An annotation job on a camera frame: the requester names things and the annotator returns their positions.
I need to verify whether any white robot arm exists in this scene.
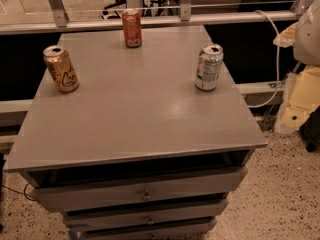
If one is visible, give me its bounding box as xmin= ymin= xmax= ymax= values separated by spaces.
xmin=273 ymin=0 xmax=320 ymax=134

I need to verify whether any green white 7up can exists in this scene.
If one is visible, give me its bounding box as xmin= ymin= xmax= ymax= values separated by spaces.
xmin=195 ymin=44 xmax=224 ymax=91

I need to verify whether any orange red soda can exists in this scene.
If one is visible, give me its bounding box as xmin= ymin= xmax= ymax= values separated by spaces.
xmin=122 ymin=9 xmax=142 ymax=48

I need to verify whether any yellow LaCroix can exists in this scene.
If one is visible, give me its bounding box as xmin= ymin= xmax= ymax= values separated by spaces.
xmin=43 ymin=45 xmax=79 ymax=93

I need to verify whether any grey drawer cabinet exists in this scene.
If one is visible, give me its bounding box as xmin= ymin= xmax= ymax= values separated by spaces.
xmin=3 ymin=25 xmax=268 ymax=240

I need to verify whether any top grey drawer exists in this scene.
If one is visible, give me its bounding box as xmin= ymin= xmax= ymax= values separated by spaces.
xmin=31 ymin=166 xmax=248 ymax=212

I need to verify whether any grey drawer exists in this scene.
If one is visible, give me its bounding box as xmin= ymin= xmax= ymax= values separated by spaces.
xmin=31 ymin=166 xmax=248 ymax=212
xmin=63 ymin=196 xmax=228 ymax=232
xmin=68 ymin=217 xmax=217 ymax=240

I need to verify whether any middle grey drawer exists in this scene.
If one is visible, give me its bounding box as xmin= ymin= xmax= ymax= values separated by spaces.
xmin=63 ymin=196 xmax=228 ymax=232

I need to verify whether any bottom grey drawer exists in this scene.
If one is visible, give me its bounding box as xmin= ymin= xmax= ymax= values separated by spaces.
xmin=68 ymin=217 xmax=217 ymax=240

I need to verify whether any metal railing frame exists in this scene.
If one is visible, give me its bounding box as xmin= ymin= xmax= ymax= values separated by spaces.
xmin=0 ymin=0 xmax=314 ymax=35

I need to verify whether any white cable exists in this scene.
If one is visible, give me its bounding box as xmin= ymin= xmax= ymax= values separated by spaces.
xmin=247 ymin=9 xmax=282 ymax=109

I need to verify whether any black floor cable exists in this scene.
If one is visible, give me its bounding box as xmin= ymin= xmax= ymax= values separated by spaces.
xmin=0 ymin=182 xmax=35 ymax=202

